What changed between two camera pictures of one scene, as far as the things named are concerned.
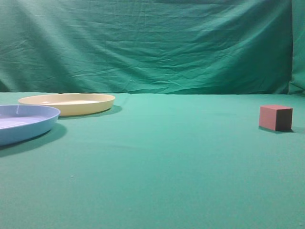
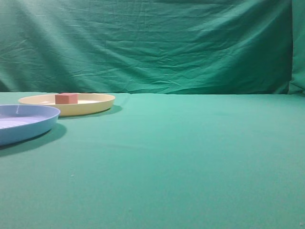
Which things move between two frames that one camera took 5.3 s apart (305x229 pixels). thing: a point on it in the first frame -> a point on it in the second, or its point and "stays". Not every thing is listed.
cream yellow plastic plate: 71,104 stays
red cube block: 276,117 -> 66,98
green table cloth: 158,161 stays
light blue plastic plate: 19,123 stays
